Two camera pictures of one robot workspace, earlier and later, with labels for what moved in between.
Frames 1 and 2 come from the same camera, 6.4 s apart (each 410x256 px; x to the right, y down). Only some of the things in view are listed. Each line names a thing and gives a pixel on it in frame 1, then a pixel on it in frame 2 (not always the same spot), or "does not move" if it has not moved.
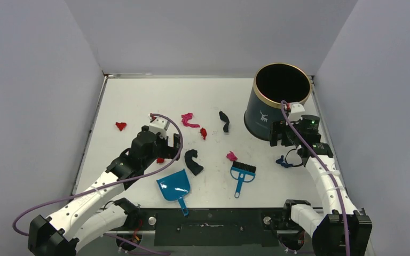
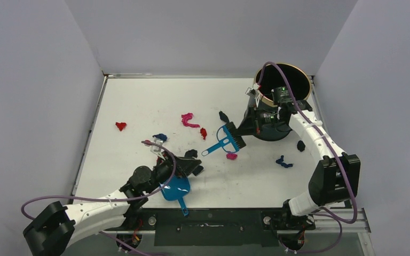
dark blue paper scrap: (280, 161) does not move
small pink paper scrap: (231, 157) does not move
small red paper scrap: (203, 133) does not move
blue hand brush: (244, 173) to (228, 138)
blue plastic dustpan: (174, 186) does not move
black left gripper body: (162, 150) to (164, 172)
